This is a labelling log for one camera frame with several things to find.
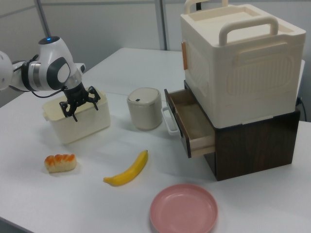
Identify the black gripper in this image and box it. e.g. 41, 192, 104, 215
59, 82, 102, 123

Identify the cream plastic box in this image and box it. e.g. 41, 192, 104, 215
41, 90, 111, 146

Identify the large cream storage box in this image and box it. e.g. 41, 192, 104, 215
180, 0, 307, 128

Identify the beige small lidded trash can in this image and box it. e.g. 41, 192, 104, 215
126, 87, 163, 132

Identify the toy bread with orange topping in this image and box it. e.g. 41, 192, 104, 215
44, 153, 77, 174

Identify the yellow banana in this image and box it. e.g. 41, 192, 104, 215
103, 150, 149, 187

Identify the pink plastic plate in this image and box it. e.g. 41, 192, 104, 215
149, 183, 219, 233

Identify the dark wooden drawer cabinet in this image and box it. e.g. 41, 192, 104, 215
183, 80, 301, 182

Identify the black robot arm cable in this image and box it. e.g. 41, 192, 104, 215
11, 54, 67, 99

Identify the grey partition post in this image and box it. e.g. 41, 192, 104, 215
158, 0, 169, 51

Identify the wooden drawer with white handle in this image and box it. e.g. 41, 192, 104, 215
161, 88, 216, 159

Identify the black power cable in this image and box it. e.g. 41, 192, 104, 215
294, 97, 308, 122

